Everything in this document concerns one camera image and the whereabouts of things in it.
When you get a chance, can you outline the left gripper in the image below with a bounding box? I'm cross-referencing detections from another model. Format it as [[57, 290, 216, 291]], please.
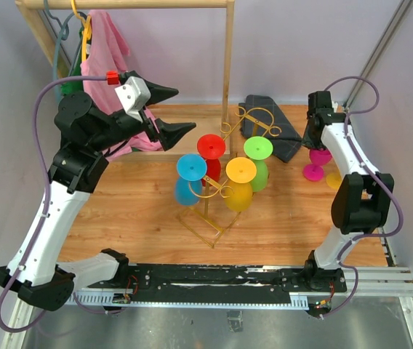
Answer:
[[89, 79, 196, 153]]

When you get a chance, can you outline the pink wine glass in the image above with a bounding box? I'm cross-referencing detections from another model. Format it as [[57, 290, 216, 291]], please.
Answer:
[[302, 149, 332, 182]]

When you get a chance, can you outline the orange wine glass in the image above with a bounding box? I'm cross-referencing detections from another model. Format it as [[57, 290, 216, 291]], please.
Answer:
[[224, 157, 257, 212], [326, 172, 342, 190]]

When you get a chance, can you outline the red wine glass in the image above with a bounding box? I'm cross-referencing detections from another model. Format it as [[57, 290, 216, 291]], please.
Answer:
[[197, 134, 226, 182]]

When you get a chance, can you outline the blue wine glass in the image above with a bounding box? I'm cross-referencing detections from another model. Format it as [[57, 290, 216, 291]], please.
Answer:
[[175, 154, 207, 206]]

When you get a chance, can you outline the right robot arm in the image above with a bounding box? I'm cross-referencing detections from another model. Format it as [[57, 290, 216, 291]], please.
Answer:
[[303, 91, 394, 292]]

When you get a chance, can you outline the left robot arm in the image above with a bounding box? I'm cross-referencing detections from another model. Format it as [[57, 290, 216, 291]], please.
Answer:
[[0, 71, 195, 311]]

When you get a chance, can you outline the green wine glass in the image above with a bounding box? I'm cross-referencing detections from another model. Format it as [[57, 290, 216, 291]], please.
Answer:
[[244, 136, 273, 193]]

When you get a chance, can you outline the wooden clothes rack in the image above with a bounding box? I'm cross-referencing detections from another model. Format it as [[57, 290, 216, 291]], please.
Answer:
[[15, 1, 235, 162]]

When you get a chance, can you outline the grey folded cloth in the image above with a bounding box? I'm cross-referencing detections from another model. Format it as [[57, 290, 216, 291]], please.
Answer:
[[238, 95, 302, 163]]

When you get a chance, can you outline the pink garment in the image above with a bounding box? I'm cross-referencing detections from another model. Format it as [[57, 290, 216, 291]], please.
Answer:
[[81, 9, 162, 161]]

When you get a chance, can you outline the green garment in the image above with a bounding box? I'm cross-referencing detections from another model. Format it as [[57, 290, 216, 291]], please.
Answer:
[[60, 27, 84, 96]]

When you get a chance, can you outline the yellow hanger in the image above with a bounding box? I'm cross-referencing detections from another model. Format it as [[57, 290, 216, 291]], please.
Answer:
[[71, 0, 92, 62]]

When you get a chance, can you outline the blue-grey hanger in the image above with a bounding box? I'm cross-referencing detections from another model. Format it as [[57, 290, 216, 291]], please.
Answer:
[[43, 0, 87, 106]]

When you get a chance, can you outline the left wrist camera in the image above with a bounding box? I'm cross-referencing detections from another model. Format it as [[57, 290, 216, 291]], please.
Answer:
[[115, 76, 151, 114]]

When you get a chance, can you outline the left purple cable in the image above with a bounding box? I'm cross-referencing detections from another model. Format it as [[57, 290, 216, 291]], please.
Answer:
[[0, 71, 120, 334]]

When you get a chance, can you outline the purple cable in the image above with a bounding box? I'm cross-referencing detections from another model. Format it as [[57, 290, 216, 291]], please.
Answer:
[[0, 71, 120, 334], [318, 75, 406, 321]]

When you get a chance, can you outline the gold wire glass rack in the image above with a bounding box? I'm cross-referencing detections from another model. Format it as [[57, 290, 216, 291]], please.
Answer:
[[177, 107, 281, 248]]

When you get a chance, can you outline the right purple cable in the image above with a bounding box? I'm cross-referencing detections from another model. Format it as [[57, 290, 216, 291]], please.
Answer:
[[318, 75, 406, 321]]

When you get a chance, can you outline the aluminium frame rail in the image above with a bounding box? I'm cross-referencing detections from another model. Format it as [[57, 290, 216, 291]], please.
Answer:
[[2, 261, 413, 348]]

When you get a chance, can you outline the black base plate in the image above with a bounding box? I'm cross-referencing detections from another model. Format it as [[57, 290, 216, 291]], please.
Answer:
[[89, 264, 347, 305]]

